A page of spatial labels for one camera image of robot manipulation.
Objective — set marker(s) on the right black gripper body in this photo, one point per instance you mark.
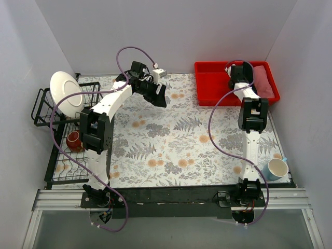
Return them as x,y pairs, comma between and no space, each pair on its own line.
238,73

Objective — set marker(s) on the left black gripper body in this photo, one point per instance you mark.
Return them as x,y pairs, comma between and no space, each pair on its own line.
155,91

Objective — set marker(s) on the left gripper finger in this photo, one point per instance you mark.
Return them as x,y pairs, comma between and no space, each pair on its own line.
160,91
156,99

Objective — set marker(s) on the black t shirt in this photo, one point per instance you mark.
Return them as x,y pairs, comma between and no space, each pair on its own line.
253,86

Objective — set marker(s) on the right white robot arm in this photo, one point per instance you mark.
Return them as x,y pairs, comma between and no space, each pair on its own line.
252,121

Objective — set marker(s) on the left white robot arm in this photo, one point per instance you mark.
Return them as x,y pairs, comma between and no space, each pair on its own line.
97,123

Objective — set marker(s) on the rolled pink t shirt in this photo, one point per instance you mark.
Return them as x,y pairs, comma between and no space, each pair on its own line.
261,83

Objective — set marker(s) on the red plastic bin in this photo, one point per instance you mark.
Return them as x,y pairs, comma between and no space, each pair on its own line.
212,81

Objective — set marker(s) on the floral table mat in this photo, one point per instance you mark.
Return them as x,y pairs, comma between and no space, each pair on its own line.
180,145

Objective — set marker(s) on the white ceramic plate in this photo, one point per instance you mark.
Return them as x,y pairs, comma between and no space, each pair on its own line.
63,84

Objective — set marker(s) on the red floral bowl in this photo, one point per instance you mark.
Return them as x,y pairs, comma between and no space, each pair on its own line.
73,142

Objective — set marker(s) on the blue ceramic mug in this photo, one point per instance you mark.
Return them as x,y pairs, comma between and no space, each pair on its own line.
275,169

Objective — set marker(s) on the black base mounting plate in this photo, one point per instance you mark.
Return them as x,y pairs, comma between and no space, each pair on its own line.
185,201

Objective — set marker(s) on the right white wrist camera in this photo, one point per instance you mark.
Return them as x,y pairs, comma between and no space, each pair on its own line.
228,70

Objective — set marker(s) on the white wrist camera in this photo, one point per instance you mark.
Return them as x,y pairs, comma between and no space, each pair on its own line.
228,70
158,74

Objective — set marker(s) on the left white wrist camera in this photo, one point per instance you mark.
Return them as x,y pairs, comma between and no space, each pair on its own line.
158,74

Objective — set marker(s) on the aluminium frame rail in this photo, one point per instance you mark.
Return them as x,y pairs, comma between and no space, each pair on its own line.
58,200

